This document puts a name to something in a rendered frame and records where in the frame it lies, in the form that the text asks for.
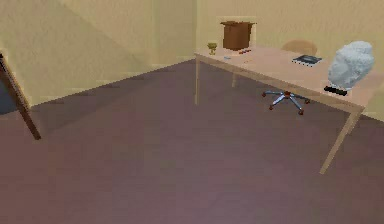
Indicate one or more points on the small red pen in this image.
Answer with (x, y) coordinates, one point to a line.
(244, 52)

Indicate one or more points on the light wooden table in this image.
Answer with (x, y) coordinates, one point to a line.
(276, 68)

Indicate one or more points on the white stone bust statue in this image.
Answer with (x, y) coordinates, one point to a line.
(351, 65)

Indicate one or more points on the tan swivel office chair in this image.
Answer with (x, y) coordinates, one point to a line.
(286, 98)

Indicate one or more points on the small golden trophy cup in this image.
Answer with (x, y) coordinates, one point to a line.
(212, 47)

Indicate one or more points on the small blue pen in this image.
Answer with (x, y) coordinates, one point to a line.
(227, 58)

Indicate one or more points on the dark blue book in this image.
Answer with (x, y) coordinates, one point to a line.
(307, 60)

